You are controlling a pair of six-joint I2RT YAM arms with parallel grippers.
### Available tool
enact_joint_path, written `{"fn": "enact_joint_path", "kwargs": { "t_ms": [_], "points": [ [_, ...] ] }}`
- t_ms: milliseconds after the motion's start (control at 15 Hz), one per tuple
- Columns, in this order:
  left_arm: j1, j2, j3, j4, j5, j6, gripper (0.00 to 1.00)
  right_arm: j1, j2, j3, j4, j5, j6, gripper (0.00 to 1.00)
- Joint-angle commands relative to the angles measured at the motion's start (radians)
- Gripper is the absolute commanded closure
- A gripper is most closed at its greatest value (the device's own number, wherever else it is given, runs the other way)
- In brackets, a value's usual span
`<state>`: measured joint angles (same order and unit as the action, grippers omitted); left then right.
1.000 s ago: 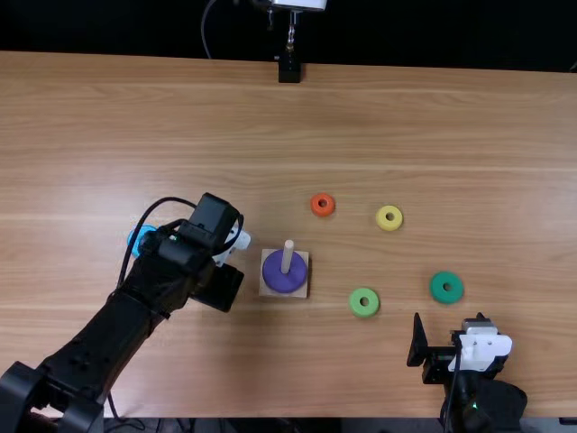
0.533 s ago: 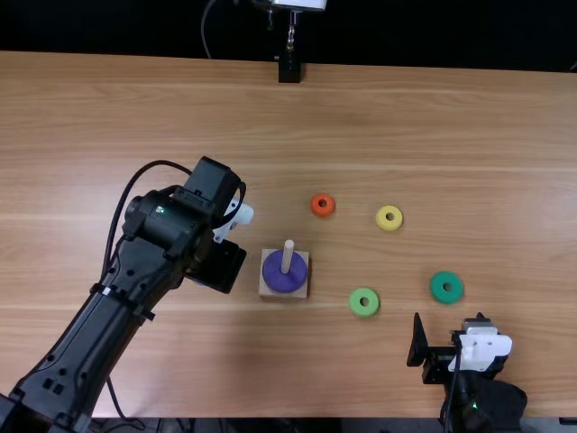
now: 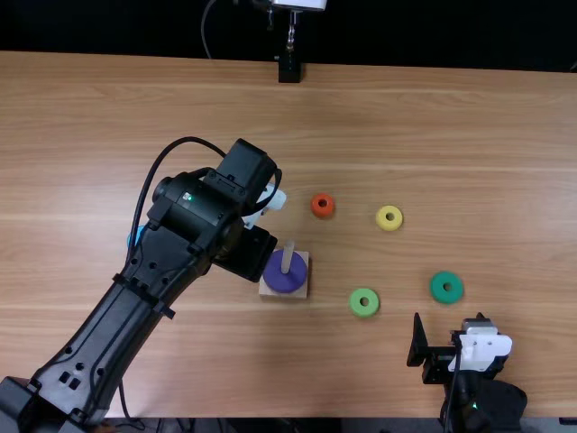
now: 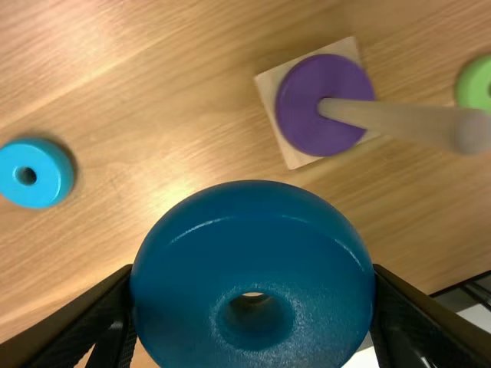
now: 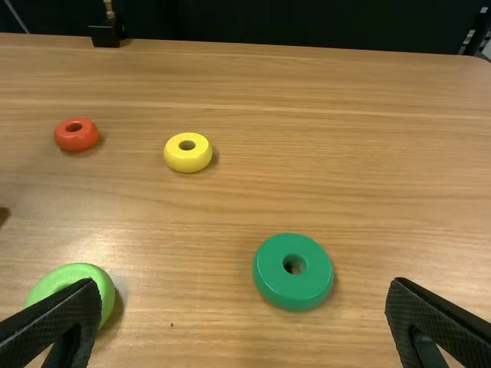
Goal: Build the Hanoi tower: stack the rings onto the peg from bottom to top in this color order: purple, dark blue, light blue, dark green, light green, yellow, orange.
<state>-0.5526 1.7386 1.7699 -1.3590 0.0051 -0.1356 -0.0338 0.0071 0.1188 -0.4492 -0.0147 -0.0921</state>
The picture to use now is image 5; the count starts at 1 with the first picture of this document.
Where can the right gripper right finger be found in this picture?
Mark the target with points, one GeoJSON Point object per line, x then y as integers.
{"type": "Point", "coordinates": [429, 318]}

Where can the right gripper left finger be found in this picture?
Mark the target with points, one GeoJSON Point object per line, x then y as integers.
{"type": "Point", "coordinates": [57, 326]}

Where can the black clamp stand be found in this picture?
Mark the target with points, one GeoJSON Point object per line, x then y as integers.
{"type": "Point", "coordinates": [104, 38]}

